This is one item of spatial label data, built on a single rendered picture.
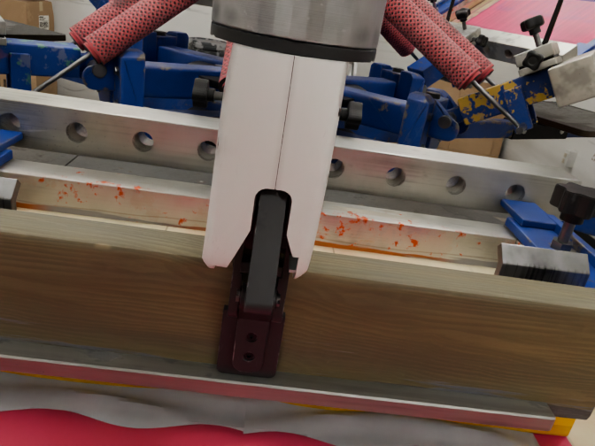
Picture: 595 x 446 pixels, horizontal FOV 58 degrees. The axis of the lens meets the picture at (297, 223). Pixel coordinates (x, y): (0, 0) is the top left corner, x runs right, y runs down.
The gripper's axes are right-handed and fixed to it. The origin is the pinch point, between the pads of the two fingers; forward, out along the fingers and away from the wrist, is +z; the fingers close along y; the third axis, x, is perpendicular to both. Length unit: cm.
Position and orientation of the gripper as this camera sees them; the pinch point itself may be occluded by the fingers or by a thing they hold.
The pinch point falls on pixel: (251, 321)
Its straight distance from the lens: 30.8
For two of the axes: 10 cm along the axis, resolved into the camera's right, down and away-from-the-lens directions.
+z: -1.6, 9.1, 3.9
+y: 0.2, 3.9, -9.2
